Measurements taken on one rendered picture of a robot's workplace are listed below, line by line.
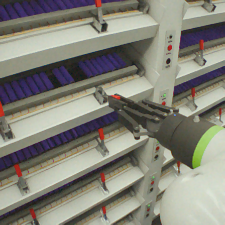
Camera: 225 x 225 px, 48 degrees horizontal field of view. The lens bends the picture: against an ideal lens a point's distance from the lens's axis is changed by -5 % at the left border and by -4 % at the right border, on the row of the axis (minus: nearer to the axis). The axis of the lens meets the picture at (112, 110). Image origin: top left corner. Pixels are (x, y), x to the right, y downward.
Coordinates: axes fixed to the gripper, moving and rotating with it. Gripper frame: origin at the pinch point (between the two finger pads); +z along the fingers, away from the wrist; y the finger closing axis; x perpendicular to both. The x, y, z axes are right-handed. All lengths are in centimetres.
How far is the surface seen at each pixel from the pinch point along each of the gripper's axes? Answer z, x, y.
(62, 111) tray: 9.4, -1.3, -11.7
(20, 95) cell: 15.3, 4.3, -19.8
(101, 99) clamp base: 7.1, -0.6, -1.0
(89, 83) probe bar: 11.9, 2.8, -1.6
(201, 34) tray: 18, 6, 56
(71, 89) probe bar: 12.0, 2.7, -7.2
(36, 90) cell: 15.1, 4.2, -15.5
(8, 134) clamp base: 8.5, -1.5, -26.5
